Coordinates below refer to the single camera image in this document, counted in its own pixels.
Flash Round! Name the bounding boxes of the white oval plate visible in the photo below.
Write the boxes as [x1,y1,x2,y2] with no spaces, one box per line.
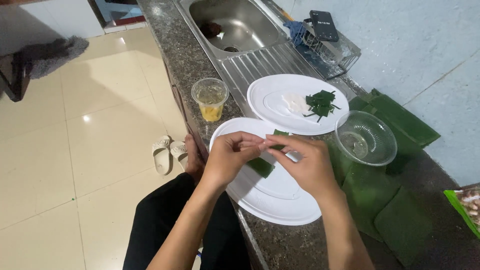
[209,117,322,226]
[247,74,350,136]

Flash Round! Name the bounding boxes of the person's left hand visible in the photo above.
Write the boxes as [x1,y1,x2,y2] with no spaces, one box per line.
[202,131,268,189]

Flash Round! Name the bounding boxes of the green leaf strip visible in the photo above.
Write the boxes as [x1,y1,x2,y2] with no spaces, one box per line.
[247,129,290,179]

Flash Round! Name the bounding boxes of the white grated coconut heap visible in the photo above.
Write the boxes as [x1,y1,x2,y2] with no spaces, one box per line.
[281,92,310,115]

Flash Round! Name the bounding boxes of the dark wooden furniture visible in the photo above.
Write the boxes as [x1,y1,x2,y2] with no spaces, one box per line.
[0,52,34,103]

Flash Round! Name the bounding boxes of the blue cloth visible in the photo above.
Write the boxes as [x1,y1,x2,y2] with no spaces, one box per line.
[283,20,307,46]

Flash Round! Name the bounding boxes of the brown scrubber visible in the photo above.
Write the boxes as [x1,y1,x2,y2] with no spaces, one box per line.
[199,21,223,38]

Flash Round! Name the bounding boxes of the green snack packet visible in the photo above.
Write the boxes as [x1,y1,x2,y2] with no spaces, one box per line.
[443,185,480,240]

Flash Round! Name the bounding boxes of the metal wire rack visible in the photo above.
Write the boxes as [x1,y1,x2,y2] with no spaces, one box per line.
[292,18,362,80]

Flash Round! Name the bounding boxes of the large banana leaf sheet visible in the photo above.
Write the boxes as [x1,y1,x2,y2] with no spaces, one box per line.
[325,139,403,242]

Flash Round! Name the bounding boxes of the square banana leaf piece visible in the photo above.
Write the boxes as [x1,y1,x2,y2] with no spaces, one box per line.
[373,185,434,268]

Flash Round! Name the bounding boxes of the cream slide sandal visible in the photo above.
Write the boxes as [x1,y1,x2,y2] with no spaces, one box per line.
[151,135,174,176]
[170,141,189,170]

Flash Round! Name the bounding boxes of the stainless steel sink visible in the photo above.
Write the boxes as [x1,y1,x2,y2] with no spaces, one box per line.
[173,0,358,118]

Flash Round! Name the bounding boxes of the grey floor mat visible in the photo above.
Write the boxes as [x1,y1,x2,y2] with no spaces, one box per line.
[22,35,90,80]

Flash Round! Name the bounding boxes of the stack of folded banana leaves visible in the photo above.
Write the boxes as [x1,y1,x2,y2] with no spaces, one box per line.
[348,88,442,149]

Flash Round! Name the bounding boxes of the clear glass bowl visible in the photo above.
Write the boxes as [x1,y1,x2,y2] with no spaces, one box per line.
[334,110,398,167]

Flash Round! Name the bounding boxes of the person's right hand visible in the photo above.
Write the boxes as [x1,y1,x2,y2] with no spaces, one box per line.
[264,134,342,202]

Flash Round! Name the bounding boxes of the clear plastic cup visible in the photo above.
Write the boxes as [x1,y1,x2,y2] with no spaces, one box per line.
[191,77,230,123]

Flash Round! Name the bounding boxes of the pile of cut leaf pieces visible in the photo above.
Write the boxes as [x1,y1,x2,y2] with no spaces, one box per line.
[303,89,342,123]

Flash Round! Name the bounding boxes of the black phone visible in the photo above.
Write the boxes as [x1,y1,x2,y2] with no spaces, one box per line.
[309,10,340,43]

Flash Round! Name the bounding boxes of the person's bare foot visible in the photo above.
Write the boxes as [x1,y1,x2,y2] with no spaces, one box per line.
[183,134,206,185]

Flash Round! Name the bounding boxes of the person's black trousers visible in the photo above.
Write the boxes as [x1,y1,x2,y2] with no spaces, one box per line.
[122,172,253,270]

